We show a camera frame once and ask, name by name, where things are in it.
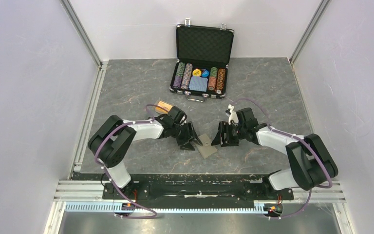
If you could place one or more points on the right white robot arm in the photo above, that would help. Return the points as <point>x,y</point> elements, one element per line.
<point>311,164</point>

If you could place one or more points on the black poker chip case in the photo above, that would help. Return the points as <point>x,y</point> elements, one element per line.
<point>203,56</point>

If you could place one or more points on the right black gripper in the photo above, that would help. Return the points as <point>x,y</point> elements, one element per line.
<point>225,127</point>

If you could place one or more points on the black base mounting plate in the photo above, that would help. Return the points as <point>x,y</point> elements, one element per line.
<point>201,190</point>

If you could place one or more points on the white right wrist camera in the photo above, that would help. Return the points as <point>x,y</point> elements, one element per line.
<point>232,115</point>

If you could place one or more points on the orange card box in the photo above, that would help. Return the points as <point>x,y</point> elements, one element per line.
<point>162,107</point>

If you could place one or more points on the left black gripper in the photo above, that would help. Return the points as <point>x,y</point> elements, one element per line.
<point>187,137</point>

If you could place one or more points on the grey slotted cable duct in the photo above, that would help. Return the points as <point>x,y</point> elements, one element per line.
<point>127,208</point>

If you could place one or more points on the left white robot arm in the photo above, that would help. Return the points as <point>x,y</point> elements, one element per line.
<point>113,139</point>

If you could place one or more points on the beige card holder wallet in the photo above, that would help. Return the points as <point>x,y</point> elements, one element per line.
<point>206,149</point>

